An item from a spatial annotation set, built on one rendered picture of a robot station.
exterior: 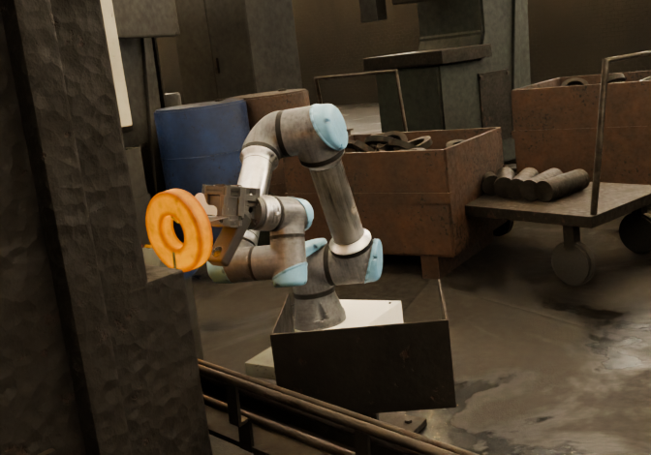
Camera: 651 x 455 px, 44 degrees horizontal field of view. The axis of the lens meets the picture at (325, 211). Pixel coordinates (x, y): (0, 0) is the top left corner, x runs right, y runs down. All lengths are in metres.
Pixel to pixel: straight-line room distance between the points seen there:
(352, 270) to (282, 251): 0.48
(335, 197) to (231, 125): 2.94
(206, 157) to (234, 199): 3.30
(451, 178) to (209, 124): 1.73
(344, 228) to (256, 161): 0.32
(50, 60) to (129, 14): 4.20
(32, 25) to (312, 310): 1.47
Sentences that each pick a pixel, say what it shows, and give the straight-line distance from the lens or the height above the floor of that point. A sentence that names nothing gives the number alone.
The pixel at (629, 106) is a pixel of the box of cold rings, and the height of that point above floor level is 0.60.
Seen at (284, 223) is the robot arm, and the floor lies 0.78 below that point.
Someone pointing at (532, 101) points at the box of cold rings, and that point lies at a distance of 5.12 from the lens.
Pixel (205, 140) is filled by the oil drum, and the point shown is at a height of 0.68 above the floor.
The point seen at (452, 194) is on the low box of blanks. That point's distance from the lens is 3.73.
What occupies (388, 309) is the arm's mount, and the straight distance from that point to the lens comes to 2.28.
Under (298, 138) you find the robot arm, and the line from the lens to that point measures 1.92.
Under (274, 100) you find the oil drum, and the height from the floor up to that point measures 0.85.
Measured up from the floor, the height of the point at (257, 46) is 1.21.
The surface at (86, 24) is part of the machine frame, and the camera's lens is 0.96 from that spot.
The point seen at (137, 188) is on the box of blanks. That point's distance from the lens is 4.28.
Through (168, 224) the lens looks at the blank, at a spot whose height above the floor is 0.83.
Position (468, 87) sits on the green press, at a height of 0.70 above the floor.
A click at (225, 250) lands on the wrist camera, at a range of 1.58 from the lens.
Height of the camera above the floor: 1.12
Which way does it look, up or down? 11 degrees down
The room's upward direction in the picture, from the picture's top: 7 degrees counter-clockwise
